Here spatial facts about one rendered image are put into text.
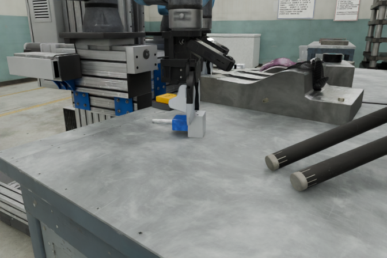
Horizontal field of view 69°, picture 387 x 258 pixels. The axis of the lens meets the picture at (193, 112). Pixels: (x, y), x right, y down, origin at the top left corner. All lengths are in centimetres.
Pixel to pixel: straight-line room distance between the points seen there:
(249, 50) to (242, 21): 123
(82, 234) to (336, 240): 39
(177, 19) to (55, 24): 95
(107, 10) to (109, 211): 80
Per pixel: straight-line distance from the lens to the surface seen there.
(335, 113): 85
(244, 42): 775
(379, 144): 59
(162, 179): 50
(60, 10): 152
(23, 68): 124
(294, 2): 839
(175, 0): 63
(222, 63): 63
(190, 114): 64
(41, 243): 75
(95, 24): 109
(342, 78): 127
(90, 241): 54
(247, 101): 93
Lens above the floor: 105
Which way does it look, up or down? 16 degrees down
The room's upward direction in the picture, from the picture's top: straight up
